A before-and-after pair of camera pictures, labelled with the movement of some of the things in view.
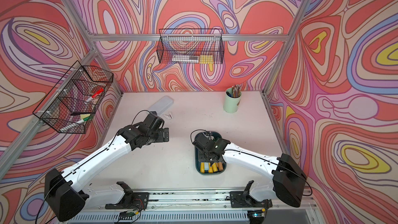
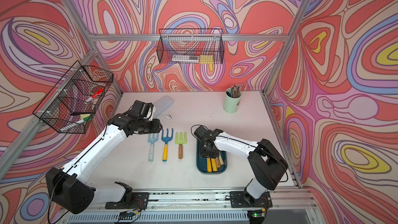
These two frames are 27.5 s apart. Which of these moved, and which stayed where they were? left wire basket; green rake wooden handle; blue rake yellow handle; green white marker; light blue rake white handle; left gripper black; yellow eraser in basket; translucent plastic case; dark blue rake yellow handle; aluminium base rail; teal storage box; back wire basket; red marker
Moved: teal storage box; dark blue rake yellow handle; green rake wooden handle; left gripper black; light blue rake white handle
Stayed: red marker; aluminium base rail; back wire basket; translucent plastic case; blue rake yellow handle; yellow eraser in basket; left wire basket; green white marker
